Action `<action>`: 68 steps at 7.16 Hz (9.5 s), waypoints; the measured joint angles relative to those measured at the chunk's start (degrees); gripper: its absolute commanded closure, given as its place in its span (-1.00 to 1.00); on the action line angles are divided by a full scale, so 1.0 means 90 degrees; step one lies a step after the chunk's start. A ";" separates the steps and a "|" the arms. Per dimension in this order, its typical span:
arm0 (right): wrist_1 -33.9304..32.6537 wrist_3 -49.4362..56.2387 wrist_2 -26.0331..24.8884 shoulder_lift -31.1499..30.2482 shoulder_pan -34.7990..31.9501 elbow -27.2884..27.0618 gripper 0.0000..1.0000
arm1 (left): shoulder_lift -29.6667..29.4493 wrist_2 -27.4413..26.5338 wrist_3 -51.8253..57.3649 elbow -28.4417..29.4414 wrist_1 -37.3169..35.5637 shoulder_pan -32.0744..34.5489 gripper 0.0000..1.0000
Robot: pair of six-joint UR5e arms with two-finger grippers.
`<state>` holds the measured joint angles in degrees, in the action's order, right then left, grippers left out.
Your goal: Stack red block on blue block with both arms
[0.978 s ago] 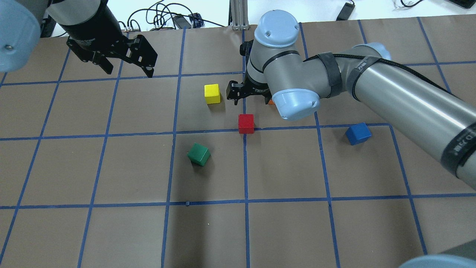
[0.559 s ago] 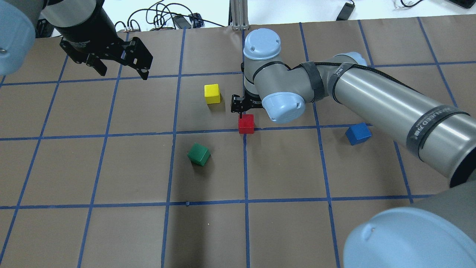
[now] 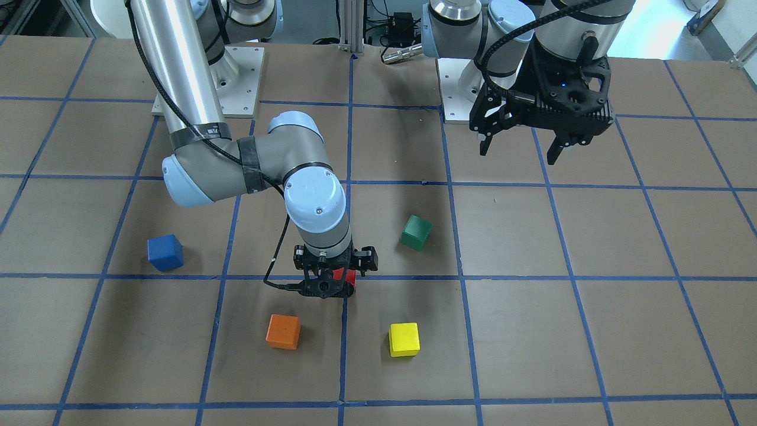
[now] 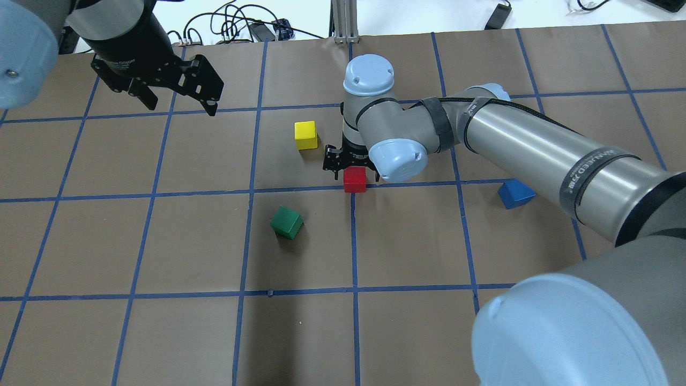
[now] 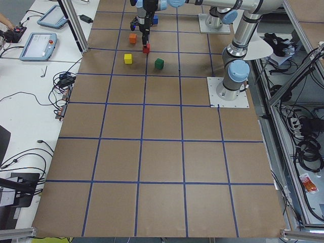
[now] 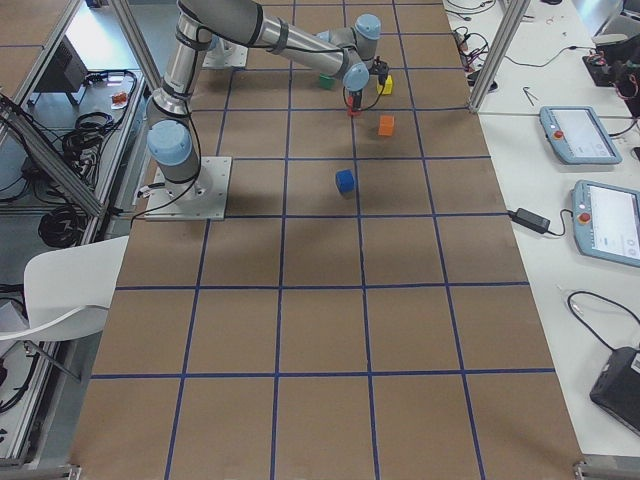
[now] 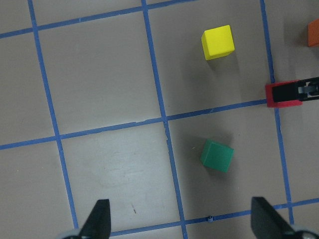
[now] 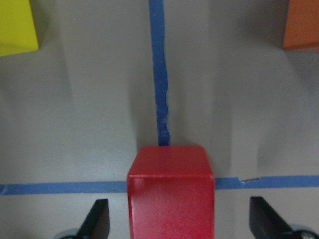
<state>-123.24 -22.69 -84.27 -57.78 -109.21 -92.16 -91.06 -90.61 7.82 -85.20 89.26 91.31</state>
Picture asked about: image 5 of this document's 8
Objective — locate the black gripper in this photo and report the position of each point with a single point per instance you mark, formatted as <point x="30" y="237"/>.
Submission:
<point x="145" y="22"/>

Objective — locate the red wooden block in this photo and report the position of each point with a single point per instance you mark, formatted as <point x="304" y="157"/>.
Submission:
<point x="146" y="48"/>

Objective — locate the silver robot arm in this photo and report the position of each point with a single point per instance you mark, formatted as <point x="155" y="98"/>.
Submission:
<point x="236" y="69"/>
<point x="219" y="16"/>

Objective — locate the orange wooden block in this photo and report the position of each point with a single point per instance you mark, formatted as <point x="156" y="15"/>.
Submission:
<point x="132" y="38"/>

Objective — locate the blue wooden block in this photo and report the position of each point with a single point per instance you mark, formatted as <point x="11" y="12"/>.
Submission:
<point x="155" y="20"/>

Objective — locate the yellow wooden block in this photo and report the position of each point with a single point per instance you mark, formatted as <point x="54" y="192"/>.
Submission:
<point x="128" y="58"/>

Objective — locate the green wooden block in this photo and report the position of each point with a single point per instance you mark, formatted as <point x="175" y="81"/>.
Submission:
<point x="159" y="63"/>

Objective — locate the black power adapter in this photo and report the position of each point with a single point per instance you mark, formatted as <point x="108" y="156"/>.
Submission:
<point x="86" y="19"/>

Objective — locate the far blue teach pendant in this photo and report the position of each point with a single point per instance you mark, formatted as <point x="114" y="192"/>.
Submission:
<point x="53" y="18"/>

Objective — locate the blue teach pendant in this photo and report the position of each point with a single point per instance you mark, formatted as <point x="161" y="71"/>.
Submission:
<point x="53" y="18"/>
<point x="39" y="47"/>

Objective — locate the near blue teach pendant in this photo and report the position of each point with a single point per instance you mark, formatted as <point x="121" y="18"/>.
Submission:
<point x="39" y="47"/>

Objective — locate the brown paper mat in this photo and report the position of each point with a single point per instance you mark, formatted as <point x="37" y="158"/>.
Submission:
<point x="142" y="153"/>

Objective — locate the red snack packet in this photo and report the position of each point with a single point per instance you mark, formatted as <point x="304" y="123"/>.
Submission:
<point x="308" y="184"/>

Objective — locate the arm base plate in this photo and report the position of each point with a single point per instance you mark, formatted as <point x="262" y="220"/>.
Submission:
<point x="210" y="24"/>
<point x="220" y="97"/>

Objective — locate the aluminium frame post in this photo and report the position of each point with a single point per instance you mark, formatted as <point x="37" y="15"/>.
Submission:
<point x="74" y="25"/>

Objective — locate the black camera stand base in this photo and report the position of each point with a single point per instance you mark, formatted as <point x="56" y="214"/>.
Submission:
<point x="18" y="190"/>

